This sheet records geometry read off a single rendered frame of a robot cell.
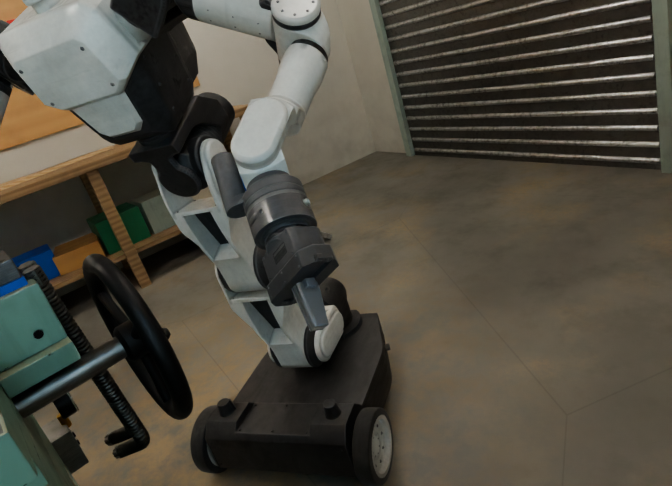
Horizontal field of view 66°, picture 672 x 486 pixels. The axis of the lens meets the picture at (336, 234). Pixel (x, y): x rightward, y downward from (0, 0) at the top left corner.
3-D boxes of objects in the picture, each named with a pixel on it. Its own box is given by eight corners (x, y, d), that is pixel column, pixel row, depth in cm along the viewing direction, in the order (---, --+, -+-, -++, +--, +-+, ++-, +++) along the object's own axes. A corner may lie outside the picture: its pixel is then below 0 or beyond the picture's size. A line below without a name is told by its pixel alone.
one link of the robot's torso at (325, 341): (297, 334, 184) (285, 303, 179) (348, 331, 176) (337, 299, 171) (273, 372, 167) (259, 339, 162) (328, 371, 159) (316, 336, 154)
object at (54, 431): (91, 461, 99) (71, 429, 96) (24, 507, 93) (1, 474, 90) (80, 442, 106) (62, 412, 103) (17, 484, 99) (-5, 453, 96)
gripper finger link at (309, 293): (308, 329, 62) (293, 284, 65) (330, 326, 64) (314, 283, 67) (315, 323, 61) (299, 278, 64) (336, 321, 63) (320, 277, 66)
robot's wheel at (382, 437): (350, 490, 131) (378, 480, 148) (369, 491, 129) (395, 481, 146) (350, 407, 137) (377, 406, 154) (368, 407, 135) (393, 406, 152)
